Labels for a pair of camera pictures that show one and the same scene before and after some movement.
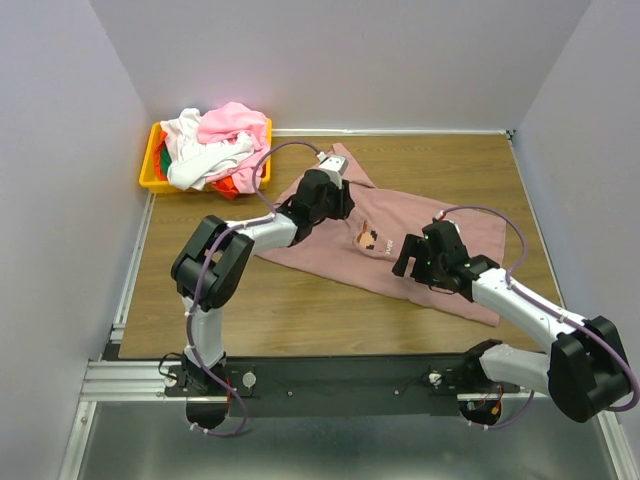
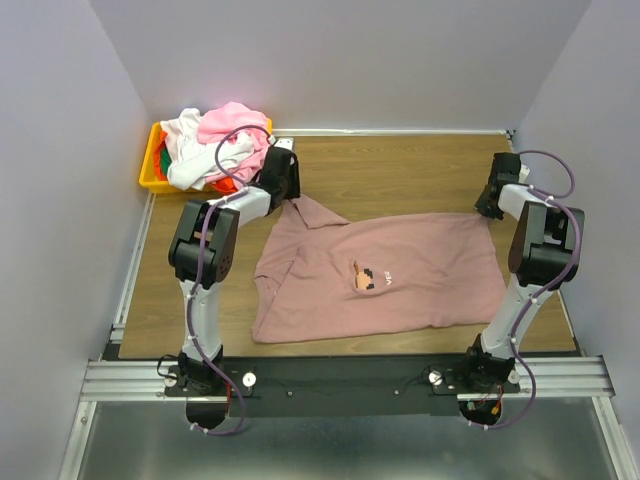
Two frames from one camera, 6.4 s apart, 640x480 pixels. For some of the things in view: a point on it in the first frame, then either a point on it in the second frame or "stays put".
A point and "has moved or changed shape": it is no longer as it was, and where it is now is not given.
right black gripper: [417, 257] to [489, 201]
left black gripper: [338, 198] to [288, 185]
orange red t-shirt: [226, 186] stays put
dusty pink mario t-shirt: [359, 246] has moved or changed shape
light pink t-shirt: [223, 121] stays put
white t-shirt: [193, 160] stays put
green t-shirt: [165, 160] stays put
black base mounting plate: [294, 386] stays put
